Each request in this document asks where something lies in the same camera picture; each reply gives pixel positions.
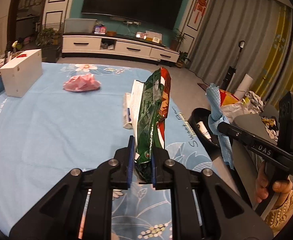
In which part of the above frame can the white TV cabinet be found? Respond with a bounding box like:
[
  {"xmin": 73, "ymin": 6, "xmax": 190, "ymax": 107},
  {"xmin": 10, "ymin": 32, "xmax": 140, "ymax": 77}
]
[{"xmin": 61, "ymin": 34, "xmax": 179, "ymax": 63}]

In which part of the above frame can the potted plants left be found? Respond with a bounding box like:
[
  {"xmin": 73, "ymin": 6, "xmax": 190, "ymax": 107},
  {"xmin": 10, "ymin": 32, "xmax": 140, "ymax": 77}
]
[{"xmin": 35, "ymin": 28, "xmax": 61, "ymax": 63}]

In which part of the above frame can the grey sofa armrest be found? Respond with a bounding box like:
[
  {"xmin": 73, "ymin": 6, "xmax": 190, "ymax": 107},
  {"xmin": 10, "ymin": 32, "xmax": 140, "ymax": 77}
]
[{"xmin": 232, "ymin": 114, "xmax": 277, "ymax": 145}]

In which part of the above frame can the grey curtain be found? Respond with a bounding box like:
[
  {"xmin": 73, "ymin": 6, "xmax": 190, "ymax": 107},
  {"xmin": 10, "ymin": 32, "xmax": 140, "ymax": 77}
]
[{"xmin": 189, "ymin": 0, "xmax": 293, "ymax": 106}]

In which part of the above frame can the grey storage box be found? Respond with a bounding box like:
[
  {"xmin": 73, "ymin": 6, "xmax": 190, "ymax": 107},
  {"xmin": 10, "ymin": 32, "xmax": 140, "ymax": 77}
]
[{"xmin": 64, "ymin": 18, "xmax": 97, "ymax": 34}]

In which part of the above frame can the blue cloth rag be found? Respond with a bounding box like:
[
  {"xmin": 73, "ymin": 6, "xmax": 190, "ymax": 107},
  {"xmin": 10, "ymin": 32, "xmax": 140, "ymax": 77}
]
[{"xmin": 206, "ymin": 83, "xmax": 234, "ymax": 170}]

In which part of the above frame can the white toothpaste box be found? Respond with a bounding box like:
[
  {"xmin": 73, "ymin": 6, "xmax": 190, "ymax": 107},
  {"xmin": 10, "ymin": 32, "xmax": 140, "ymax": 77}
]
[{"xmin": 122, "ymin": 80, "xmax": 145, "ymax": 130}]

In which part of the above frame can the white plastic bag on floor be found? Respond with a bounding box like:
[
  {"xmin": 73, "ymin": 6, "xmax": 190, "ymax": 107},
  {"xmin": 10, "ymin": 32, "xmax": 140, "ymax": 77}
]
[{"xmin": 221, "ymin": 100, "xmax": 252, "ymax": 123}]

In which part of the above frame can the white paper roll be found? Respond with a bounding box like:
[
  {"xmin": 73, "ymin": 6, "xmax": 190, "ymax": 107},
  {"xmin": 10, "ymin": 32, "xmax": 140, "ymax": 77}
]
[{"xmin": 234, "ymin": 74, "xmax": 253, "ymax": 100}]

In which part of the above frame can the red yellow shopping bag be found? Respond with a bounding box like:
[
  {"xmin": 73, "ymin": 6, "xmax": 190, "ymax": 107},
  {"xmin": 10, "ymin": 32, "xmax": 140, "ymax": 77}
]
[{"xmin": 219, "ymin": 89, "xmax": 239, "ymax": 106}]

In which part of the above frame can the black television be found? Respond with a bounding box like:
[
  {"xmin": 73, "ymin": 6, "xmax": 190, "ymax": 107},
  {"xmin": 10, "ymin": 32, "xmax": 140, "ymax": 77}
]
[{"xmin": 82, "ymin": 0, "xmax": 183, "ymax": 29}]

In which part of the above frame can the black trash bin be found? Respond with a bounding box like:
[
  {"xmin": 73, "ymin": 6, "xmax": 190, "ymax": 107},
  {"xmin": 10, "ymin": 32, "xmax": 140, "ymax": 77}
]
[{"xmin": 188, "ymin": 108, "xmax": 222, "ymax": 159}]

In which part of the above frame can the blue floral tablecloth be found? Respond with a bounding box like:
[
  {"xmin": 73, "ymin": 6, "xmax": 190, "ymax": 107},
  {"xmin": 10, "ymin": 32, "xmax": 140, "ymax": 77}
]
[{"xmin": 0, "ymin": 63, "xmax": 217, "ymax": 239}]

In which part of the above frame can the upright vacuum cleaner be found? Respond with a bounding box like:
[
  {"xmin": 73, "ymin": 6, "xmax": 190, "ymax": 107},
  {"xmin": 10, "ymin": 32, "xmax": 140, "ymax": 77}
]
[{"xmin": 220, "ymin": 40, "xmax": 245, "ymax": 91}]

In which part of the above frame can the pink plastic bag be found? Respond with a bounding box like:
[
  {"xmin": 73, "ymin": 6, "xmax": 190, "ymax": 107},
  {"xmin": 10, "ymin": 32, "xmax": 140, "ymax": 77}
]
[{"xmin": 63, "ymin": 73, "xmax": 101, "ymax": 92}]

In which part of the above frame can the person's right hand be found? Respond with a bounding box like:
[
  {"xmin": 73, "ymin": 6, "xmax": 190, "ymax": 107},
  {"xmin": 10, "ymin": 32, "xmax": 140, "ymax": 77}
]
[{"xmin": 255, "ymin": 161, "xmax": 293, "ymax": 209}]

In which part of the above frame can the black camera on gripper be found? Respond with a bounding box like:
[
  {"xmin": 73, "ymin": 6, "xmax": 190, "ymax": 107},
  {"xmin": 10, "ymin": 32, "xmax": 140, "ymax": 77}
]
[{"xmin": 278, "ymin": 91, "xmax": 293, "ymax": 154}]

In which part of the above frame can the potted plant by cabinet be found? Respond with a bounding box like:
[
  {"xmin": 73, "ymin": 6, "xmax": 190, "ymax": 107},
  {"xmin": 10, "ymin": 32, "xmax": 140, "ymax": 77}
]
[{"xmin": 175, "ymin": 51, "xmax": 191, "ymax": 68}]

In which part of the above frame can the green red snack wrapper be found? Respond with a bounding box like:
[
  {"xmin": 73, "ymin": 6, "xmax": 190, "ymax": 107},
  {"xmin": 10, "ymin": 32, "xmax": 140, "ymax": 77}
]
[{"xmin": 133, "ymin": 66, "xmax": 172, "ymax": 183}]

